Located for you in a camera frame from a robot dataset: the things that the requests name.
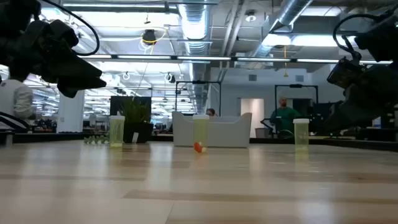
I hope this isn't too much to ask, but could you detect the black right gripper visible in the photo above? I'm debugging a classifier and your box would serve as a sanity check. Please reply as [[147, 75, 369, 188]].
[[324, 62, 398, 132]]

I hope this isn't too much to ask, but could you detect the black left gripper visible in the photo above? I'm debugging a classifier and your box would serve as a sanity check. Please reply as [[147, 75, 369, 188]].
[[0, 20, 108, 98]]

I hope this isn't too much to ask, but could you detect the translucent pill bottle white cap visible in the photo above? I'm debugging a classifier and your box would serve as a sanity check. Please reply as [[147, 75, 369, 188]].
[[109, 115, 126, 148], [292, 118, 310, 147], [192, 114, 210, 147]]

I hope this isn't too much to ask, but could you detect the light grey plastic basket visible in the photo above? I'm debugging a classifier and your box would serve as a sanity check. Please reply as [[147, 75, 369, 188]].
[[172, 111, 253, 148]]

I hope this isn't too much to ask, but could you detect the black background equipment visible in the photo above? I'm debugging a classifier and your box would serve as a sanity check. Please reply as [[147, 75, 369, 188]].
[[306, 98, 343, 138]]

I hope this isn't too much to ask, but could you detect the black ceiling-mounted device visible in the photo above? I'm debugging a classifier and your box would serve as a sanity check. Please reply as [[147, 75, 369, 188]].
[[142, 29, 157, 46]]

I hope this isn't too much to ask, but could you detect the small green potted plant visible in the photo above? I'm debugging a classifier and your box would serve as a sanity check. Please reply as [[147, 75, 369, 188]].
[[83, 95, 154, 145]]

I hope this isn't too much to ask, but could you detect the grey waste bin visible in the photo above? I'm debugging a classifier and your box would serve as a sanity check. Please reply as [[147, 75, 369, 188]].
[[254, 127, 271, 139]]

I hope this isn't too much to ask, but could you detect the long white light bar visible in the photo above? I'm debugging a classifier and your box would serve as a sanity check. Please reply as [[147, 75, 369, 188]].
[[81, 54, 393, 65]]

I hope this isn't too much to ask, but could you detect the small orange white object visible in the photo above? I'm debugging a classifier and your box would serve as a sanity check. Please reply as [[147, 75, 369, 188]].
[[193, 142, 208, 154]]

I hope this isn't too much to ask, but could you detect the black aluminium table frame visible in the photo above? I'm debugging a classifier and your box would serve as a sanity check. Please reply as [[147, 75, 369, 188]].
[[0, 130, 398, 153]]

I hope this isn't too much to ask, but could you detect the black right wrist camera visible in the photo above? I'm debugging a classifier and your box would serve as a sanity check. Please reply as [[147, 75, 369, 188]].
[[326, 57, 362, 90]]

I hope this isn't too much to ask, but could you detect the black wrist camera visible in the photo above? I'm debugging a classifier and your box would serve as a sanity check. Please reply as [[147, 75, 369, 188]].
[[49, 19, 80, 48], [326, 57, 362, 90]]

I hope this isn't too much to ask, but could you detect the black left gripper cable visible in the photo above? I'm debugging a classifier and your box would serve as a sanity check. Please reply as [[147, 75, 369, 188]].
[[39, 0, 101, 57]]

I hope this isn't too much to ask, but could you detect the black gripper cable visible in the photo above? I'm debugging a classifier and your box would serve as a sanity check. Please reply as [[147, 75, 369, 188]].
[[331, 11, 392, 60], [39, 0, 101, 57]]

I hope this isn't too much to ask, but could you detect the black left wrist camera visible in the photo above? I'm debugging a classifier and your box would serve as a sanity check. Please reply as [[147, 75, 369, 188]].
[[49, 19, 80, 48]]

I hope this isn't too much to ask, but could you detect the black background rig frame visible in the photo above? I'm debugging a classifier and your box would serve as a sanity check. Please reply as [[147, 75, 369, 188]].
[[274, 83, 319, 110], [175, 80, 223, 118]]

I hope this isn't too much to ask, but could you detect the yellow hanging cord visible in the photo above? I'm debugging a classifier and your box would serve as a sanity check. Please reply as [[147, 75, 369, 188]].
[[282, 45, 289, 78]]

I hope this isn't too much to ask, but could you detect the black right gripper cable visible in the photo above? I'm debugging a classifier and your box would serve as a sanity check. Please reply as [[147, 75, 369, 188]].
[[331, 11, 392, 60]]

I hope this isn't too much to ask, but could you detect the silver ventilation duct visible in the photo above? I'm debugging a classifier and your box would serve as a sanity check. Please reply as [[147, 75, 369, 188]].
[[248, 0, 313, 58], [177, 0, 213, 116]]

